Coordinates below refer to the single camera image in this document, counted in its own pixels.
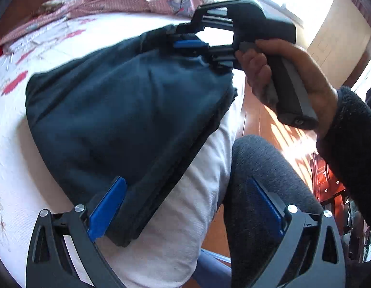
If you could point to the white floral bed sheet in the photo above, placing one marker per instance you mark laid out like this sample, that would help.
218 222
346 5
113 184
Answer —
173 216

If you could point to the lavender cloth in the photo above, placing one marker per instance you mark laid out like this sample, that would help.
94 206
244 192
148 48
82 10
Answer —
212 270

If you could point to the red-brown wooden stool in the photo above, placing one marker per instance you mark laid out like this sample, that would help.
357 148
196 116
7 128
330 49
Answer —
326 180

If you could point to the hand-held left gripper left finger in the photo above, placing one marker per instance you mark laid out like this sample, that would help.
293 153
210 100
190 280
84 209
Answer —
107 210

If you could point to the person's right forearm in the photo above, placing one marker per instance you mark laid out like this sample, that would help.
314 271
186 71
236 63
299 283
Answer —
350 144

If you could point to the black pants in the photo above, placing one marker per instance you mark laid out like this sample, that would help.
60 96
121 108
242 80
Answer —
113 111

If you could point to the pale cabinet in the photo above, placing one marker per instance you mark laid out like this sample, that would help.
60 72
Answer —
338 36

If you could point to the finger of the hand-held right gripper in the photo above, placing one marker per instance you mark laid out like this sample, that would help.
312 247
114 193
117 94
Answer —
188 44
215 21

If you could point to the person's right hand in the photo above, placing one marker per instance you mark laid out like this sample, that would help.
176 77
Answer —
317 93

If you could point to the checkered patterned quilt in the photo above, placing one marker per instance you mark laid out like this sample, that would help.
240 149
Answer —
98 3

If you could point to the person's grey trouser leg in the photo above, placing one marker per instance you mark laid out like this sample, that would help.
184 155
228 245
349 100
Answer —
263 162

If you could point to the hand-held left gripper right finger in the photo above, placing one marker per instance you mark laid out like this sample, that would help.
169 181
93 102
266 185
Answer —
263 204

